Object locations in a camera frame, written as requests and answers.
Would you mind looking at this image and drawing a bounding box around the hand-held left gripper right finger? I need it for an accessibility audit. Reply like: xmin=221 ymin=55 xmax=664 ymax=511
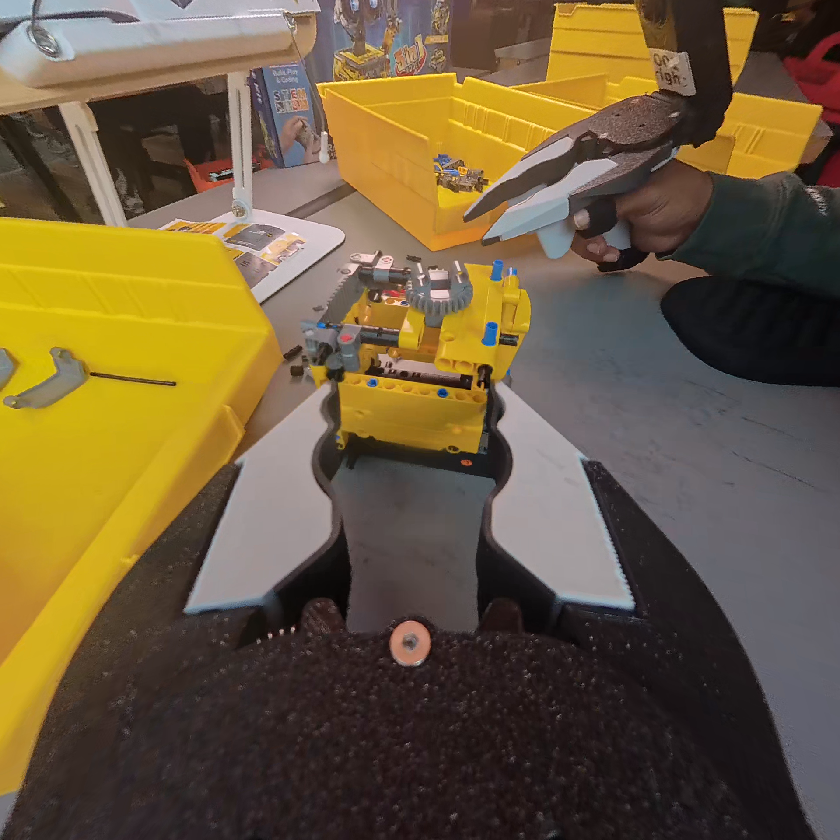
xmin=476 ymin=382 xmax=637 ymax=634

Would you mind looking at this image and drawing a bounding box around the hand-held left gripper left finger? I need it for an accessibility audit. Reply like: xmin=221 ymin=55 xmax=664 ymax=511
xmin=184 ymin=381 xmax=351 ymax=649

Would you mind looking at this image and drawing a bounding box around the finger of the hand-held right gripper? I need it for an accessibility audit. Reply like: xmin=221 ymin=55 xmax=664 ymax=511
xmin=462 ymin=156 xmax=596 ymax=225
xmin=481 ymin=181 xmax=572 ymax=249

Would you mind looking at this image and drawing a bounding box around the heap of grey blue lego parts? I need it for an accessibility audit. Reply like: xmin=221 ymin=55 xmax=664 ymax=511
xmin=432 ymin=154 xmax=488 ymax=194

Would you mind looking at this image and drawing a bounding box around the yellow divided storage bin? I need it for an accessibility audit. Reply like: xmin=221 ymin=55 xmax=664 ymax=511
xmin=318 ymin=71 xmax=611 ymax=252

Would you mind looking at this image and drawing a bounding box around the yellow black lego model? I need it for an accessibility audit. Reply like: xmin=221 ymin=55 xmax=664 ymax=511
xmin=298 ymin=252 xmax=532 ymax=476

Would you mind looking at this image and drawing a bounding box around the dark blue lego set box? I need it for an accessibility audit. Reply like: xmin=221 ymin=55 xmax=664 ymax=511
xmin=252 ymin=0 xmax=454 ymax=168

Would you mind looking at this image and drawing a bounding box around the black lego axle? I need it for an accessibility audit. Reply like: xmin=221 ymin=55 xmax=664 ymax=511
xmin=88 ymin=371 xmax=177 ymax=388

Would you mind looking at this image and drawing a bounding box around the person's right hand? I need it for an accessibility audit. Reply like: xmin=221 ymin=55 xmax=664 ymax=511
xmin=570 ymin=150 xmax=716 ymax=269

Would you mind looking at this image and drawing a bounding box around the yellow plastic storage bin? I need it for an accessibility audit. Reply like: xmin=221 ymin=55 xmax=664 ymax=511
xmin=0 ymin=217 xmax=283 ymax=775
xmin=548 ymin=0 xmax=824 ymax=178

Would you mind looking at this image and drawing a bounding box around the red plastic container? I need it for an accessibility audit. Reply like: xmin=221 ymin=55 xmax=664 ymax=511
xmin=784 ymin=33 xmax=840 ymax=126

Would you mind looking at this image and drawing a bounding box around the yellow grey sticker sheet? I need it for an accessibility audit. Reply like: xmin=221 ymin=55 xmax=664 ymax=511
xmin=157 ymin=220 xmax=308 ymax=286

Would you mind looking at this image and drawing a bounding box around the red plastic crate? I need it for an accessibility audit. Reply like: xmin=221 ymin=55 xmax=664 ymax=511
xmin=184 ymin=157 xmax=234 ymax=194

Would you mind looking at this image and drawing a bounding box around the white wooden book stand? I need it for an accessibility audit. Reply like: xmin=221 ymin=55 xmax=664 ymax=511
xmin=0 ymin=0 xmax=345 ymax=304

